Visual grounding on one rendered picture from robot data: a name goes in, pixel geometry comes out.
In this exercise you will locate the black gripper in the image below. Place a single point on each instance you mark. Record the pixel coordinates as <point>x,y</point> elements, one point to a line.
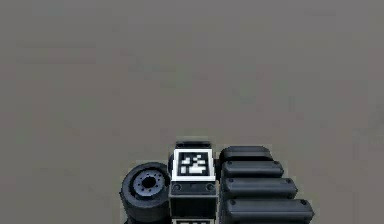
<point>146,193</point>

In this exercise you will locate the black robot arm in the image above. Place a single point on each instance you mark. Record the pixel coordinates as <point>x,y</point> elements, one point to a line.
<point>256,186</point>

